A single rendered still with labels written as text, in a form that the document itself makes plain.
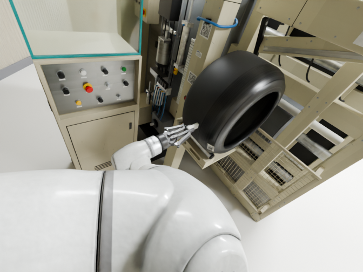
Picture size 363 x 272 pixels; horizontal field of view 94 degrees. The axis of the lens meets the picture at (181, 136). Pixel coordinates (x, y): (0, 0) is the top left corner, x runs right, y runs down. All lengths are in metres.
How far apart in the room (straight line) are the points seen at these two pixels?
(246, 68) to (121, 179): 0.79
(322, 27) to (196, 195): 1.00
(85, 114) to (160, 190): 1.16
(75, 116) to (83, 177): 1.12
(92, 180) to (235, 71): 0.78
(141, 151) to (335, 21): 0.98
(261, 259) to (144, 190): 1.97
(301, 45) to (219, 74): 0.54
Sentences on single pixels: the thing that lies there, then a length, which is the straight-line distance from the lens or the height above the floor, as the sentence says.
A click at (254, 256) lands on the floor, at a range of 2.07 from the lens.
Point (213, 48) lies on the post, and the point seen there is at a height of 1.44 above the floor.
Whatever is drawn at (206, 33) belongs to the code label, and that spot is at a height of 1.50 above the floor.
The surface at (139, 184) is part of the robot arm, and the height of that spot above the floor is 1.58.
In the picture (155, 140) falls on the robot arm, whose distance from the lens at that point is 0.74.
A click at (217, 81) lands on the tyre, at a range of 0.84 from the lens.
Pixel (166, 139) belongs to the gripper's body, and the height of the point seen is 1.17.
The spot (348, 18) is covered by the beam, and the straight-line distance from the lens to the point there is 1.06.
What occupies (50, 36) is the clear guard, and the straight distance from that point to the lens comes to 1.08.
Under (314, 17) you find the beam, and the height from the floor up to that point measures 1.69.
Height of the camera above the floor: 1.72
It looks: 44 degrees down
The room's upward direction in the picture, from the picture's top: 18 degrees clockwise
